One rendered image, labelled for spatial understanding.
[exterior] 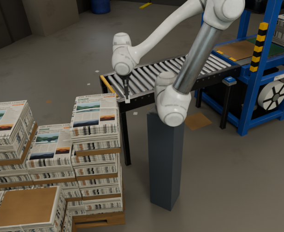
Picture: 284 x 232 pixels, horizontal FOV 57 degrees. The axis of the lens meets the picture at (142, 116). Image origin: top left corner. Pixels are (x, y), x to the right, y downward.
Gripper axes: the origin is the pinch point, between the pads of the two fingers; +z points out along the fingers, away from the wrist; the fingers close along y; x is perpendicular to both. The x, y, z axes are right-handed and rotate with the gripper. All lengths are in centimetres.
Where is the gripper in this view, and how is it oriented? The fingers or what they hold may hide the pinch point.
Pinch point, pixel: (127, 98)
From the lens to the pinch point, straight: 165.3
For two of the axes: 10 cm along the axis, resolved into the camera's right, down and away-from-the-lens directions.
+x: 10.0, -0.9, 0.4
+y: 0.8, 6.0, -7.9
